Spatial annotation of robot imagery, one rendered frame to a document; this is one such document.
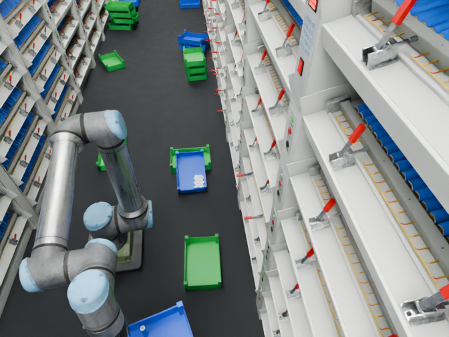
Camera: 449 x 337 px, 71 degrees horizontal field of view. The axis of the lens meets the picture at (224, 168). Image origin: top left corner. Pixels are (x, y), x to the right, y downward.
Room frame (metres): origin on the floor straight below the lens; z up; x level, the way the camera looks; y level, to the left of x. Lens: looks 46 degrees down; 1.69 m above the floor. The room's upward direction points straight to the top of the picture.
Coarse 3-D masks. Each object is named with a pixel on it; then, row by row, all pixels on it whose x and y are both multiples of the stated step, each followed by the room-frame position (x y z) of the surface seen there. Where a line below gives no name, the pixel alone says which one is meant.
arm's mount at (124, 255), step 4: (128, 232) 1.00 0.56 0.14; (132, 232) 1.04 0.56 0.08; (128, 236) 0.97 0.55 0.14; (132, 236) 1.02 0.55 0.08; (128, 240) 0.95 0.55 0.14; (132, 240) 0.99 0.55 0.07; (128, 244) 0.92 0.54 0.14; (132, 244) 0.97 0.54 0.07; (124, 248) 0.90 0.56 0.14; (128, 248) 0.90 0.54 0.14; (132, 248) 0.94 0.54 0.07; (120, 252) 0.88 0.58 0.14; (124, 252) 0.87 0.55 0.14; (128, 252) 0.88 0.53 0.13; (132, 252) 0.92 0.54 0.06; (120, 256) 0.85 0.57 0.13; (124, 256) 0.86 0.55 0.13; (128, 256) 0.86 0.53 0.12; (120, 260) 0.85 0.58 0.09; (124, 260) 0.86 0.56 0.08; (128, 260) 0.86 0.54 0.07
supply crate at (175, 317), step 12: (168, 312) 0.42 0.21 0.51; (180, 312) 0.42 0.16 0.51; (132, 324) 0.37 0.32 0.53; (144, 324) 0.38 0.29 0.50; (156, 324) 0.39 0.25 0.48; (168, 324) 0.39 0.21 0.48; (180, 324) 0.39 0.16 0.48; (132, 336) 0.35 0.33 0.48; (144, 336) 0.35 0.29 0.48; (156, 336) 0.35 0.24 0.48; (168, 336) 0.35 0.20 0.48; (180, 336) 0.35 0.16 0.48; (192, 336) 0.33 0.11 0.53
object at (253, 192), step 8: (248, 152) 1.26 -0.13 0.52; (248, 160) 1.22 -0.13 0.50; (248, 168) 1.16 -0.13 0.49; (248, 184) 1.06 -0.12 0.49; (256, 184) 1.05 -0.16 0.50; (256, 192) 1.00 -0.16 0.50; (256, 200) 0.95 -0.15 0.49; (256, 208) 0.90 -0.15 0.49; (264, 224) 0.81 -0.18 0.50; (264, 232) 0.77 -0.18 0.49; (264, 240) 0.73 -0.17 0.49; (264, 248) 0.69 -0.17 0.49
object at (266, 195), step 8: (248, 120) 1.26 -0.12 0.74; (248, 128) 1.26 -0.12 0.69; (248, 136) 1.20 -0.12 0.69; (256, 136) 1.11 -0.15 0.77; (248, 144) 1.14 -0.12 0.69; (256, 144) 1.10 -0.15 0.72; (256, 152) 1.07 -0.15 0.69; (256, 160) 1.02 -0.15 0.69; (256, 168) 0.97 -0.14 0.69; (264, 168) 0.96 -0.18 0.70; (256, 176) 0.93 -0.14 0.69; (264, 176) 0.92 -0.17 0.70; (264, 184) 0.88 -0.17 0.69; (264, 192) 0.83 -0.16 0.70; (264, 200) 0.80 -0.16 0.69; (272, 200) 0.79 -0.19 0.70; (264, 208) 0.76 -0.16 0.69
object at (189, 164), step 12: (180, 156) 1.68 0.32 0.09; (192, 156) 1.68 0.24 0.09; (180, 168) 1.59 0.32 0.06; (192, 168) 1.59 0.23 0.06; (204, 168) 1.55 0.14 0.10; (180, 180) 1.50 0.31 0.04; (192, 180) 1.50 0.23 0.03; (204, 180) 1.50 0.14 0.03; (180, 192) 1.40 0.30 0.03; (192, 192) 1.41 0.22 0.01
